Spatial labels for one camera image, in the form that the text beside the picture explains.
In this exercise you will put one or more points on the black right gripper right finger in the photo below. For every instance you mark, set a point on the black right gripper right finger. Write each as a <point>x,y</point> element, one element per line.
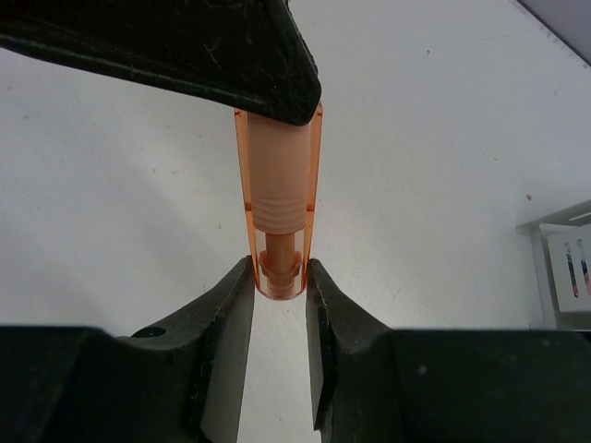
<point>372,383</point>

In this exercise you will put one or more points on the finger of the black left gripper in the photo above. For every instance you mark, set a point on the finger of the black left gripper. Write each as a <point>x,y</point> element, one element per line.
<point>248,55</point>

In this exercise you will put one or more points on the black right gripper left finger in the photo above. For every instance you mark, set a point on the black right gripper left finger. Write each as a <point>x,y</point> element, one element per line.
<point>180,379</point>

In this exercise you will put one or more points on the white slotted organizer box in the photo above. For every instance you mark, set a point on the white slotted organizer box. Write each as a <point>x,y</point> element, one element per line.
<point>561,254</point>

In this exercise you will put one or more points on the aluminium table frame rail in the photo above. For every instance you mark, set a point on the aluminium table frame rail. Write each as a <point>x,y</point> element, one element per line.
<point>565,22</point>

